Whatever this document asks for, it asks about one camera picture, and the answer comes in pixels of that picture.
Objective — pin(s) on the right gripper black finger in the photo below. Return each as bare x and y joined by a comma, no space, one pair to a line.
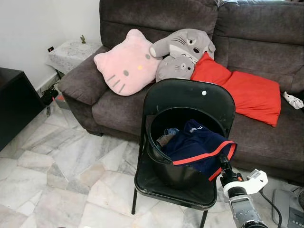
224,159

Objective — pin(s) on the navy garment red stripe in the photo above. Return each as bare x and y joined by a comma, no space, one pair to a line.
194,145

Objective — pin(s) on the black plastic bucket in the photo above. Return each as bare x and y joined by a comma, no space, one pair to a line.
166,171

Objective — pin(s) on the blue denim cloth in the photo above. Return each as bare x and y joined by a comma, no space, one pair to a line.
171,131

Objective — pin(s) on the red square cushion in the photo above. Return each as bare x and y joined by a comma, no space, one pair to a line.
254,97
209,71

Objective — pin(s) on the grey fan base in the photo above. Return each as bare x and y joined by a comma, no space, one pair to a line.
287,213

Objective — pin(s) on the black fan head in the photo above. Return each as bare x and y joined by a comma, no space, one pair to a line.
301,198

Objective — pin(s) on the black folding chair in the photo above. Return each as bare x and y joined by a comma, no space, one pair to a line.
180,92

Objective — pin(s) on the small grey cat cushion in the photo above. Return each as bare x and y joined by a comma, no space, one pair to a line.
175,69

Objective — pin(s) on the large grey plush creature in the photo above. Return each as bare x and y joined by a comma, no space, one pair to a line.
185,42

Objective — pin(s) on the dark grey fabric sofa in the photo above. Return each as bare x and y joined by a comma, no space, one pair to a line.
256,28

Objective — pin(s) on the pink cat face pillow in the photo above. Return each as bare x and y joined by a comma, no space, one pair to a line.
126,64

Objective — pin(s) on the small dark figurine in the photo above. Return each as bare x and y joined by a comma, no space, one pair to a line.
83,39

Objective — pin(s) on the side table lace cloth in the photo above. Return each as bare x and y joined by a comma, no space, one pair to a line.
71,52

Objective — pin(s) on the small black device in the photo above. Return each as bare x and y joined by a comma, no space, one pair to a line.
51,48

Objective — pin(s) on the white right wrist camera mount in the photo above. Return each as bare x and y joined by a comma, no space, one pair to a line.
254,179

